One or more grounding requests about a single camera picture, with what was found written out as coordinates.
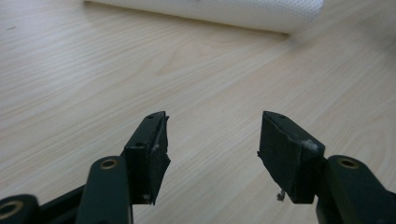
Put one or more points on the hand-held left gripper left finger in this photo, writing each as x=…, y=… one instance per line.
x=143, y=168

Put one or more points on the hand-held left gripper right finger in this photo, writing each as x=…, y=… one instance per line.
x=289, y=161

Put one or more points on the white textured cloth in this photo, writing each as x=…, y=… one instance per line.
x=218, y=11

